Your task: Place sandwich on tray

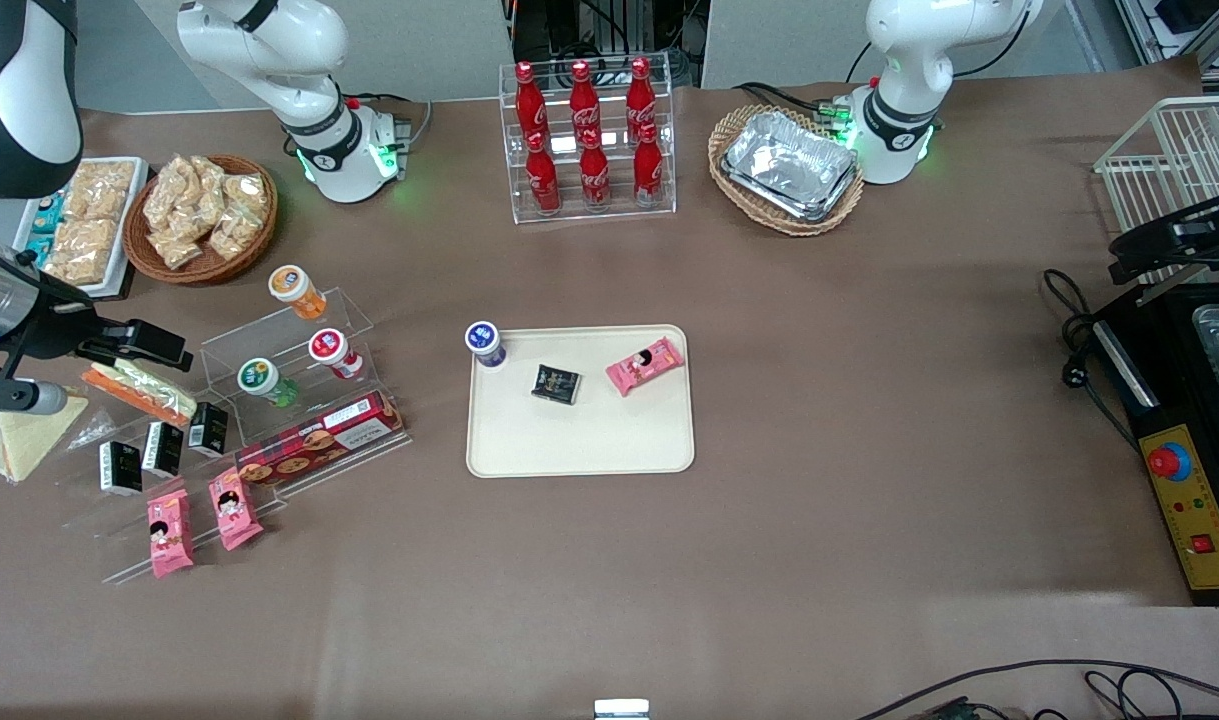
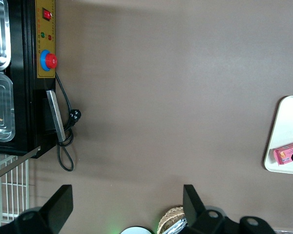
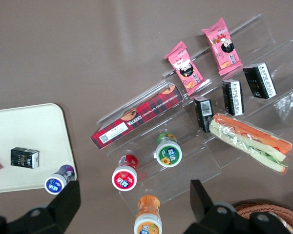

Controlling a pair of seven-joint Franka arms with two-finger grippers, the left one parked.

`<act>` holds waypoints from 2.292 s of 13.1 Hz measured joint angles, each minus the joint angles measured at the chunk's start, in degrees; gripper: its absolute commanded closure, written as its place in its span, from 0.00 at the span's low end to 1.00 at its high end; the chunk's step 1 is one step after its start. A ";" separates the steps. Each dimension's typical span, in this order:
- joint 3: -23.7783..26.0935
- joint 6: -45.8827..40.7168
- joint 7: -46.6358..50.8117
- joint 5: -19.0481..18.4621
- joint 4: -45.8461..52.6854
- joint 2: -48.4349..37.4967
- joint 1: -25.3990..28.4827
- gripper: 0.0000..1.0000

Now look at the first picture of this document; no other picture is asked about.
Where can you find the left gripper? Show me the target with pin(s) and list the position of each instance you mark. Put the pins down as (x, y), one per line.
(1161, 243)

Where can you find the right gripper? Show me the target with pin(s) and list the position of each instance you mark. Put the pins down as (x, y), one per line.
(57, 327)

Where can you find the white triangle sandwich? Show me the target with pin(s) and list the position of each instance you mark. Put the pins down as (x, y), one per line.
(29, 440)

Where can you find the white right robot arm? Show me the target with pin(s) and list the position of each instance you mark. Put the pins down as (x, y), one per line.
(299, 110)

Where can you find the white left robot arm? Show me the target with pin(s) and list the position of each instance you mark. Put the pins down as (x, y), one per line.
(904, 60)

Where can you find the wrapped sandwich with orange label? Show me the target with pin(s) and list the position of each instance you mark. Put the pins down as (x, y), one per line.
(144, 392)

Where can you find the white rectangular snack tray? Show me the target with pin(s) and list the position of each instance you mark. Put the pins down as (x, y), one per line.
(134, 200)

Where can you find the aluminium foil tray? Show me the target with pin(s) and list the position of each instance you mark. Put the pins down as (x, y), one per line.
(789, 160)

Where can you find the beige plastic tray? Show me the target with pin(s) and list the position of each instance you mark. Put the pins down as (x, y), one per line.
(589, 440)

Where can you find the black sealing machine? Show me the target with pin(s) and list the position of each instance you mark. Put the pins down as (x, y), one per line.
(1169, 350)

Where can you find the rice cracker pack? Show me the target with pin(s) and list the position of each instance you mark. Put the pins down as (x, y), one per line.
(101, 190)
(77, 268)
(87, 236)

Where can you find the small black snack box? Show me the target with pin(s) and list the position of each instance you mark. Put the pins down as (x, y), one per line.
(121, 468)
(163, 450)
(208, 428)
(556, 384)

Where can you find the teal snack pack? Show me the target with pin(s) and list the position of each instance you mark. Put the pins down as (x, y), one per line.
(47, 212)
(39, 250)

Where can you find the clear bag of snacks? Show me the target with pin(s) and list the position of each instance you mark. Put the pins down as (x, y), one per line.
(172, 195)
(176, 250)
(234, 232)
(209, 175)
(247, 193)

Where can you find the dark brown wicker basket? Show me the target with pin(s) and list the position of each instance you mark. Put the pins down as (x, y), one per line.
(209, 268)

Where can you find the green lid drink cup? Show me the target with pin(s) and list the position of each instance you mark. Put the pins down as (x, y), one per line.
(261, 378)

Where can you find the pink snack pack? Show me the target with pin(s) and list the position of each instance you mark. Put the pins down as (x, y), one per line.
(644, 366)
(234, 510)
(170, 532)

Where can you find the red emergency stop button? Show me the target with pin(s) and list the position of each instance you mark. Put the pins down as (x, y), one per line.
(1169, 461)

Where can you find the low clear acrylic stand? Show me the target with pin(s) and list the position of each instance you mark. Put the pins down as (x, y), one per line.
(204, 545)

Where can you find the orange lid drink cup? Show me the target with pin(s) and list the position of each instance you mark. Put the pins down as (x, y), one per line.
(294, 288)

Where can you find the grey metal equipment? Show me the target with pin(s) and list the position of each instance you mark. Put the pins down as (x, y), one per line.
(1189, 20)

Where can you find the red cookie box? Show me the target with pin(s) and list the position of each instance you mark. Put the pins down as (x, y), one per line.
(319, 440)

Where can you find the red lid drink cup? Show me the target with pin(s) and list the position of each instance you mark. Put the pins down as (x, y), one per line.
(331, 350)

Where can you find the tall clear acrylic stand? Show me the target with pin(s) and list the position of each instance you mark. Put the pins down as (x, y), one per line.
(354, 305)

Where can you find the light tan wicker basket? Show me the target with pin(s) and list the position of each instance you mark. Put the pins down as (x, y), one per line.
(769, 222)

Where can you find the blue lid yogurt cup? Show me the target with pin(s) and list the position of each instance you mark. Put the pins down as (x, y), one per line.
(484, 340)

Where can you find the clear acrylic bottle rack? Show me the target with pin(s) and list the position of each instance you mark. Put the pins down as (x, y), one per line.
(659, 150)

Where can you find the red cola bottle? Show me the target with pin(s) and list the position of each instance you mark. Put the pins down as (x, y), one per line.
(648, 168)
(530, 105)
(584, 100)
(594, 175)
(543, 180)
(640, 95)

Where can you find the small white device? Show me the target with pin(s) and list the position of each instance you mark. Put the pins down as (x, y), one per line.
(621, 710)

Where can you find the red rocker switch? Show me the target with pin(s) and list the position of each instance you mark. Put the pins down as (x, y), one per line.
(1203, 545)

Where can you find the black equipment frame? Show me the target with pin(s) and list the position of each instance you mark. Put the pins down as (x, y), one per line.
(609, 30)

